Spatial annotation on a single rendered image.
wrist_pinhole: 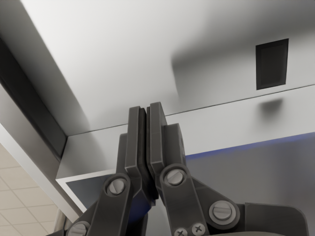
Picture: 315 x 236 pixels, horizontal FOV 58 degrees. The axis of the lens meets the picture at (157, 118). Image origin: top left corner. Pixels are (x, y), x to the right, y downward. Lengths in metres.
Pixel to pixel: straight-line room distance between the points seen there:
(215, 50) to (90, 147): 0.09
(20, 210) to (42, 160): 1.99
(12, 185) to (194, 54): 1.83
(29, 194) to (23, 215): 0.27
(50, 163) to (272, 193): 0.18
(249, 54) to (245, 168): 0.10
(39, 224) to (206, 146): 2.18
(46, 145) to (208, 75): 0.10
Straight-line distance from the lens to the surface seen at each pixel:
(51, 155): 0.19
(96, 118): 0.18
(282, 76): 0.18
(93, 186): 0.22
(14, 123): 0.17
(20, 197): 2.04
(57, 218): 0.72
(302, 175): 0.25
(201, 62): 0.16
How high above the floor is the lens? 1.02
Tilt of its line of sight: 48 degrees down
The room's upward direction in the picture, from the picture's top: 178 degrees clockwise
